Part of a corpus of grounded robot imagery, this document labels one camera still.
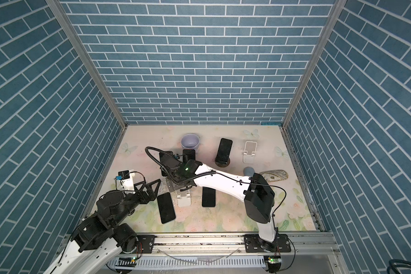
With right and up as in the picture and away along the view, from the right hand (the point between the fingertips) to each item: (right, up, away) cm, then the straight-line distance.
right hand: (176, 179), depth 80 cm
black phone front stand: (-6, -15, +4) cm, 17 cm away
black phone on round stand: (+23, +13, +16) cm, 31 cm away
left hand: (-7, +1, -9) cm, 12 cm away
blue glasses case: (+37, +1, +15) cm, 40 cm away
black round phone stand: (+23, +5, +16) cm, 28 cm away
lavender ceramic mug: (+2, +18, +28) cm, 34 cm away
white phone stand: (+39, +14, +19) cm, 46 cm away
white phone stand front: (+3, -11, +6) cm, 12 cm away
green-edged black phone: (+15, -11, +7) cm, 19 cm away
